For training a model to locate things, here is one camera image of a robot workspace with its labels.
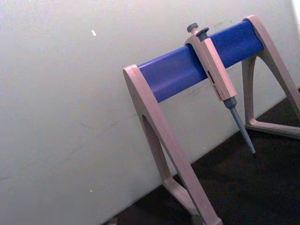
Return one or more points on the black table cloth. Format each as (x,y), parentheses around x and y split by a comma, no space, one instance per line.
(246,182)

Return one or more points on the beige pipette with grey tip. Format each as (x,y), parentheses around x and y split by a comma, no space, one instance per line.
(216,72)

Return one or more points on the beige pipette stand blue bar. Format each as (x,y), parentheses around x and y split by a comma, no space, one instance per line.
(173,72)

